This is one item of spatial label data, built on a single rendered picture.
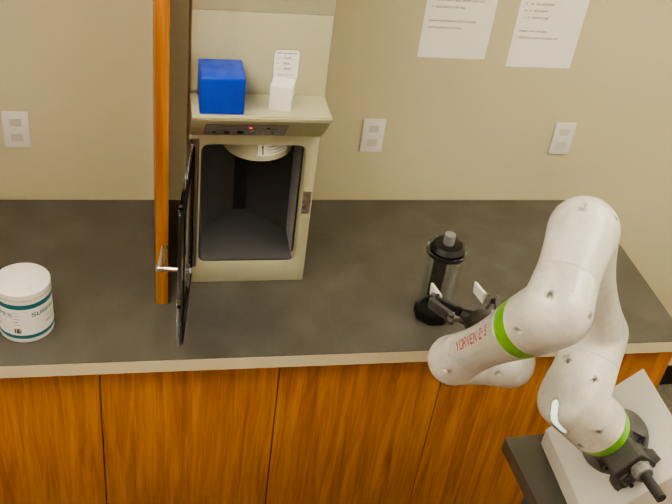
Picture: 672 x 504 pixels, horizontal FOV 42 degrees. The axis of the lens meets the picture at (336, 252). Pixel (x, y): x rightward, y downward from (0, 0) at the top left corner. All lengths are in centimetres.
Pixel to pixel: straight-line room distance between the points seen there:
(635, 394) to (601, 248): 61
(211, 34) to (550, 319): 103
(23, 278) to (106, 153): 61
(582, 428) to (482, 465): 97
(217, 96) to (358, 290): 75
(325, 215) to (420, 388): 64
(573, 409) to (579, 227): 44
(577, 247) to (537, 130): 142
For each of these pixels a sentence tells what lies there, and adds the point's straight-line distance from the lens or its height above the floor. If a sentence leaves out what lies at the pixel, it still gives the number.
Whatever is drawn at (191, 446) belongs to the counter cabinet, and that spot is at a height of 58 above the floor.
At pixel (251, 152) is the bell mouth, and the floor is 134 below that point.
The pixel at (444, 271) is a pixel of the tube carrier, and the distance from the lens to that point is 228.
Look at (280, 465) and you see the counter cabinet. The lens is 259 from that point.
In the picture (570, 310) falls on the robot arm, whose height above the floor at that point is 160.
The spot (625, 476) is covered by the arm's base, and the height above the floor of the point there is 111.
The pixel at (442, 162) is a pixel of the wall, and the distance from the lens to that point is 286.
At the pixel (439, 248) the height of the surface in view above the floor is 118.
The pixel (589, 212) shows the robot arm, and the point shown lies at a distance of 155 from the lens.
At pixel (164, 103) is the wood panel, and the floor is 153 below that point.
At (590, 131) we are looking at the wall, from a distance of 300.
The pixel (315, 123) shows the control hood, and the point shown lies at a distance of 206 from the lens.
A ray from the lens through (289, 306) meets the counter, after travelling 237.
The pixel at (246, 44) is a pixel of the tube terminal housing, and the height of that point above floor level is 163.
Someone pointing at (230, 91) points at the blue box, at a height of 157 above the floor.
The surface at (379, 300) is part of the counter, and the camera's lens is 244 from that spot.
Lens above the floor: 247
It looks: 36 degrees down
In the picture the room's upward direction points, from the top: 8 degrees clockwise
